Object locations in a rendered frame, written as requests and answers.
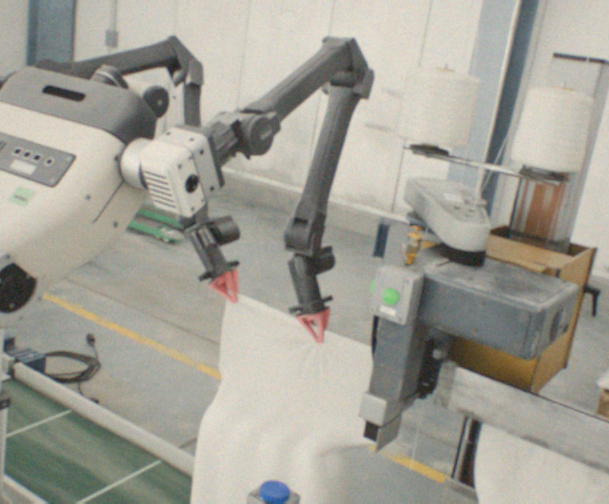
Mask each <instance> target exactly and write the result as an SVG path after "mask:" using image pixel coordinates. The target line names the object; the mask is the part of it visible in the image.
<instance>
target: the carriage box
mask: <svg viewBox="0 0 609 504"><path fill-rule="evenodd" d="M507 228H508V225H507V223H500V225H497V226H494V227H490V231H489V235H488V240H487V244H486V249H488V250H492V251H496V252H500V253H503V254H507V255H510V256H514V257H517V258H521V259H524V260H529V261H532V262H536V263H540V264H543V265H547V268H546V270H544V271H543V272H541V274H543V275H547V276H550V277H553V278H558V279H561V280H565V281H568V282H572V283H574V284H576V285H577V286H578V293H577V297H576V301H575V306H574V310H573V314H572V317H571V321H570V325H569V329H568V331H567V332H566V333H564V334H563V335H562V336H561V337H559V338H558V339H557V340H556V341H555V342H553V344H551V345H550V346H549V347H548V348H546V349H545V350H544V351H543V352H542V353H541V354H539V355H538V356H537V357H536V358H535V359H533V360H531V361H527V360H524V359H520V358H517V357H514V356H511V355H508V354H506V353H503V352H500V351H497V350H494V349H491V347H488V346H485V345H482V344H479V343H476V342H473V341H471V340H468V339H465V338H462V337H459V336H457V335H455V340H454V344H453V349H452V355H451V359H450V360H451V361H453V362H456V363H458V364H460V365H463V366H465V367H468V368H471V369H473V370H476V371H479V372H481V373H484V374H487V375H490V376H493V377H496V378H498V379H501V380H504V381H506V382H509V384H512V385H514V386H517V387H521V388H523V389H526V390H529V391H531V392H534V393H538V392H539V391H540V390H541V389H542V388H543V387H544V386H545V385H546V384H547V383H548V382H549V381H551V380H552V378H553V377H554V376H556V375H557V374H558V373H559V372H560V371H561V370H562V369H563V368H564V369H566V368H567V366H568V362H569V358H570V354H571V350H572V347H573V343H574V338H575V334H576V330H577V326H578V323H579V319H580V315H581V311H582V307H584V303H585V299H586V295H587V293H586V292H582V289H581V291H579V288H580V285H581V283H584V285H585V284H588V285H589V284H590V280H591V276H592V272H593V267H594V264H595V260H596V256H597V252H598V247H595V246H593V247H589V246H585V245H580V244H576V243H572V242H570V245H569V249H568V253H567V255H564V254H561V253H557V252H552V251H549V249H545V248H541V247H538V246H534V245H530V244H527V243H522V242H518V241H515V240H507V239H505V237H506V234H507Z"/></svg>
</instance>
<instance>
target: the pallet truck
mask: <svg viewBox="0 0 609 504"><path fill-rule="evenodd" d="M137 213H140V214H144V215H146V216H149V217H152V218H155V219H158V220H161V221H164V222H167V223H170V224H173V225H176V226H180V228H182V225H181V224H180V223H179V222H178V221H177V220H176V214H174V213H171V212H168V211H165V210H162V209H159V208H156V207H153V206H150V205H147V204H144V203H143V205H141V206H140V208H139V209H138V211H137ZM128 226H131V227H134V228H135V229H137V230H140V231H144V232H146V233H149V234H152V235H155V237H156V238H157V239H163V240H164V241H165V242H169V241H174V242H179V239H183V240H184V236H183V235H182V234H181V233H179V232H178V231H175V230H172V229H170V227H168V226H165V225H163V224H160V223H157V222H154V221H151V220H148V219H145V218H141V217H138V216H135V215H134V217H133V218H132V220H131V221H130V223H129V224H128ZM182 229H183V228H182Z"/></svg>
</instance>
